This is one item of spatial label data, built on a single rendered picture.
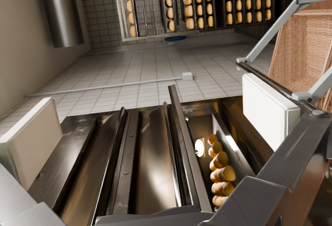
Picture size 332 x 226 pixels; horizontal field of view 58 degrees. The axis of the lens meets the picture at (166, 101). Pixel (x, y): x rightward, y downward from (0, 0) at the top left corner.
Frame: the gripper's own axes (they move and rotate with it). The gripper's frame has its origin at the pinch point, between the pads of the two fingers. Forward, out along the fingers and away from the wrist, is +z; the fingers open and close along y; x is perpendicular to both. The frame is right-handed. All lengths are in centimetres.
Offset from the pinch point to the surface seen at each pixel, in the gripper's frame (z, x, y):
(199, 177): 53, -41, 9
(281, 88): 54, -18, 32
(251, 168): 77, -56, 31
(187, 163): 62, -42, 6
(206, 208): 40, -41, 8
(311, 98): 44, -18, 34
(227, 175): 101, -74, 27
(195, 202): 43, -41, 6
